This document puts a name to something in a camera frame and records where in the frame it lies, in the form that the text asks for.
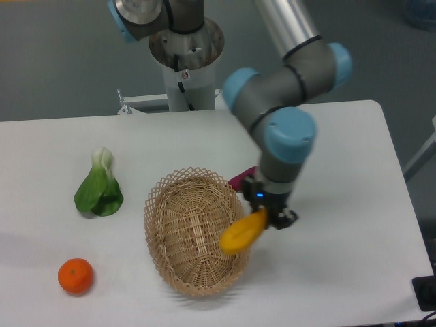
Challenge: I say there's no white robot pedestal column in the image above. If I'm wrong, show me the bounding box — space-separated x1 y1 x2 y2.
149 18 225 112

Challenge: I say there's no yellow mango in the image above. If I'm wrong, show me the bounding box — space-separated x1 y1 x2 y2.
219 208 268 255

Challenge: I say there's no black device at table edge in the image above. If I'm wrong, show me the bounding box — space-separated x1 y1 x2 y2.
412 275 435 311

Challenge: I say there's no purple sweet potato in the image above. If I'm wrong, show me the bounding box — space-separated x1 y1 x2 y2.
228 166 257 193

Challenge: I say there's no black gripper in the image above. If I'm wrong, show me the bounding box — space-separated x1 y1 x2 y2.
241 175 299 230

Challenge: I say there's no green bok choy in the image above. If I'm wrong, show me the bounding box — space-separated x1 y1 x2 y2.
74 146 124 217

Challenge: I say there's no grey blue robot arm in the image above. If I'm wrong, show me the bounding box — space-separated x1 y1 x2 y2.
108 1 353 229

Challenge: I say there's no white metal base frame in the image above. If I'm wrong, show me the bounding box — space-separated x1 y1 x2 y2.
116 88 224 115

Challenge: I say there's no woven wicker basket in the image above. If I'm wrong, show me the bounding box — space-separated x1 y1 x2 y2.
144 167 249 297

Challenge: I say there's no orange tangerine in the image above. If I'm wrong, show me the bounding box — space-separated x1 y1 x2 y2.
57 258 94 295

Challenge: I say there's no black cable on pedestal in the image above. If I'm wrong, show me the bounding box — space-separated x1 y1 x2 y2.
173 53 196 112

